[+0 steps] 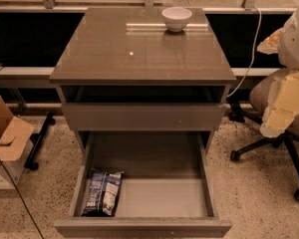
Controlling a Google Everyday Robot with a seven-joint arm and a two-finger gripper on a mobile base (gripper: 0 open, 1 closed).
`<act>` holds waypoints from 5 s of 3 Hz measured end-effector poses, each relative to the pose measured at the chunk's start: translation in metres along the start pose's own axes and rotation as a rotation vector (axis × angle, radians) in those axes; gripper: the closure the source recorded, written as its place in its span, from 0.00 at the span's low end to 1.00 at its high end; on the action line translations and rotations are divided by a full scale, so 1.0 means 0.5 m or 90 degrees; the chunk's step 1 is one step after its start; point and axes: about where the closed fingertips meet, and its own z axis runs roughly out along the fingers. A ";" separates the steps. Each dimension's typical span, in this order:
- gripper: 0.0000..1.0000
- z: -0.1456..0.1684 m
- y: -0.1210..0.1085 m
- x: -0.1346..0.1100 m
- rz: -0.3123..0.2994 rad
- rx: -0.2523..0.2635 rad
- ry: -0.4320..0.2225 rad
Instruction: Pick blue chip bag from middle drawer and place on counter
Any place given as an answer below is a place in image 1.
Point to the brown office chair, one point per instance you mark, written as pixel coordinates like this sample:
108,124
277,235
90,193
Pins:
258,99

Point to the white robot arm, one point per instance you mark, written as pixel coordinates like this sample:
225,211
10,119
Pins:
289,44

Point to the white ceramic bowl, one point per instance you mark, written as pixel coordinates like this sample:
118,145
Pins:
176,18

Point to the open grey middle drawer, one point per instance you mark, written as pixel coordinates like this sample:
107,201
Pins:
165,189

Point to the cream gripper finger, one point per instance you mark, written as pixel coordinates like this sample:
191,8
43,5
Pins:
291,103
271,44

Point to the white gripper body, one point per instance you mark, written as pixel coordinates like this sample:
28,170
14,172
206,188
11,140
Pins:
295,44

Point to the black metal floor stand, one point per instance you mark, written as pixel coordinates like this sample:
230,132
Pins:
36,139

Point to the grey drawer cabinet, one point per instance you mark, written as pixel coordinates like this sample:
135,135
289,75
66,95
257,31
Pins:
129,56

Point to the cardboard box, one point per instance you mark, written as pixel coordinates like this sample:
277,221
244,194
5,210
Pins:
15,146

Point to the closed grey upper drawer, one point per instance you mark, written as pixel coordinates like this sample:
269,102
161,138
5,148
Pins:
119,117

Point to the blue chip bag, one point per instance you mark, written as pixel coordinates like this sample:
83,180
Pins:
104,194

